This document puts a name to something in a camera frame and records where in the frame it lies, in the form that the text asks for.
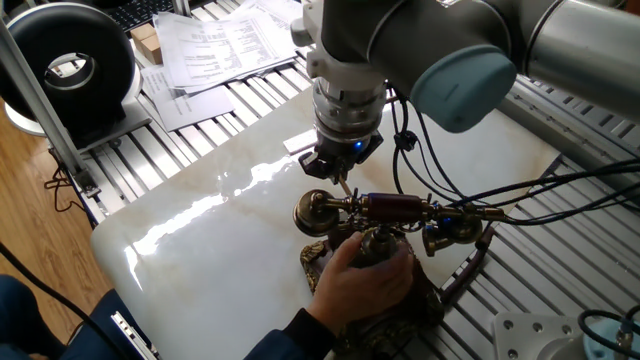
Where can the glossy marble pattern board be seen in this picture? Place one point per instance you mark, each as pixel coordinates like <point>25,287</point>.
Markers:
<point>225,240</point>

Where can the grey robot arm, blue caps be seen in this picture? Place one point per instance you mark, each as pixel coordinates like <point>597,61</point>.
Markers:
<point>450,50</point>

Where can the person's bare hand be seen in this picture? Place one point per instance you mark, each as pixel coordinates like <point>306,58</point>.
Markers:
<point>360,290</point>

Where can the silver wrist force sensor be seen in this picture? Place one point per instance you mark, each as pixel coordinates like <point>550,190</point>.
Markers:
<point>347,110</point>

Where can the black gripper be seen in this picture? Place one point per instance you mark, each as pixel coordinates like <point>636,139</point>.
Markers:
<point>345,150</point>

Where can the white plastic wrist mount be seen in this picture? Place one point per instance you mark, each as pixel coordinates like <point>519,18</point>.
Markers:
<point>340,67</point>

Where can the small wooden block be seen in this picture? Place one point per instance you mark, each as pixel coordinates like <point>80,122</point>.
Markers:
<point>141,31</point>
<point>152,50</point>

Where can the brass and red phone handset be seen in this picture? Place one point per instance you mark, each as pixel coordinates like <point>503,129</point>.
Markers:
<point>395,207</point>

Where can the thin wooden stick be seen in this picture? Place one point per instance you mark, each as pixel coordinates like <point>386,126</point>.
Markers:
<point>345,187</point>

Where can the forearm in dark blue sleeve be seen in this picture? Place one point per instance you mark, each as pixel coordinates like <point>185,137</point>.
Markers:
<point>295,340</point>

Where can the stack of printed paper sheets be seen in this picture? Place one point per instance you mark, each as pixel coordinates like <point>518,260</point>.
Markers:
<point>225,50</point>

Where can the person's leg in blue clothes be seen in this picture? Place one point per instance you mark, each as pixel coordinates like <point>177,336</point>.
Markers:
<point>15,320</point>

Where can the black computer keyboard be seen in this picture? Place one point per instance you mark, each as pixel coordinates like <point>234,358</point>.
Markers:
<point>140,10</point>

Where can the aluminium frame post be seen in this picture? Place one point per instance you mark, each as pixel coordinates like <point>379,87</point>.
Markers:
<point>35,100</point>

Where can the antique red brass phone base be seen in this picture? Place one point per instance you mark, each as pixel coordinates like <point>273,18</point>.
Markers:
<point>405,320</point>

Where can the grey flat base plate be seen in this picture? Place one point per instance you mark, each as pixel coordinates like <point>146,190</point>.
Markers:
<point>135,117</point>

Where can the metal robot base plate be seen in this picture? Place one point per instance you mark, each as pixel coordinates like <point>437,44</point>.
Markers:
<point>525,335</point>

